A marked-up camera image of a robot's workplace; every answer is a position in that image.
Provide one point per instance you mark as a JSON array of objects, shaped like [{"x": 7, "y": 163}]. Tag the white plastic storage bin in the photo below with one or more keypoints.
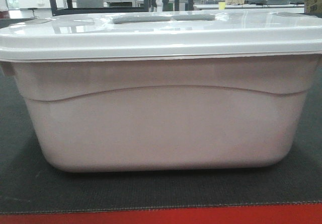
[{"x": 164, "y": 91}]

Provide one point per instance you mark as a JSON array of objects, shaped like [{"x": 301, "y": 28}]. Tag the yellow cup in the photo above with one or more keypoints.
[{"x": 221, "y": 5}]

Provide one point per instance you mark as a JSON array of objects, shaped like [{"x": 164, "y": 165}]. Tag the dark grey table mat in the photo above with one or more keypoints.
[{"x": 29, "y": 184}]

